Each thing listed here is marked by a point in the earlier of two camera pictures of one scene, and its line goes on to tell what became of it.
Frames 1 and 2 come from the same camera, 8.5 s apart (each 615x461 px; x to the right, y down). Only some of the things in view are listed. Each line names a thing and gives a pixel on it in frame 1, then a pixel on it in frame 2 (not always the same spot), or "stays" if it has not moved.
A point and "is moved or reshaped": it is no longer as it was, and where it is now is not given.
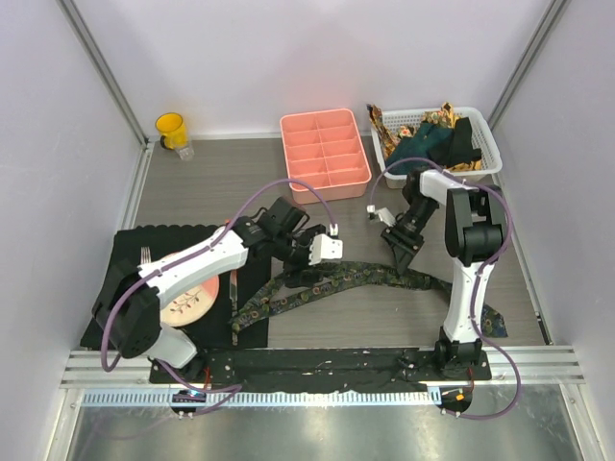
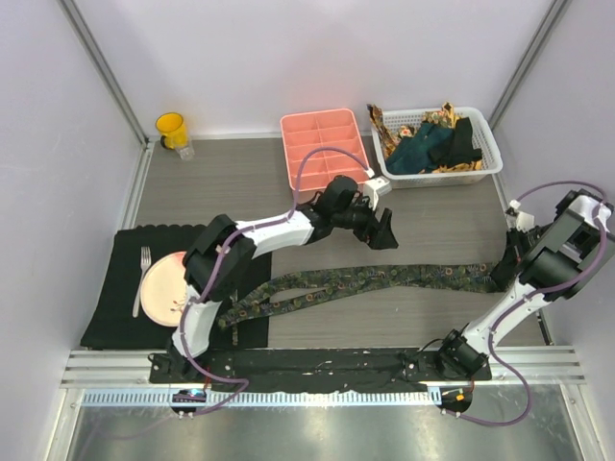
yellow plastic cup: (174, 130) stays
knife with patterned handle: (233, 287) stays
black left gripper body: (298, 259) -> (360, 220)
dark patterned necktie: (298, 278) is moved or reshaped
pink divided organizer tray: (326, 151) stays
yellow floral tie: (387, 138) stays
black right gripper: (404, 246) -> (513, 253)
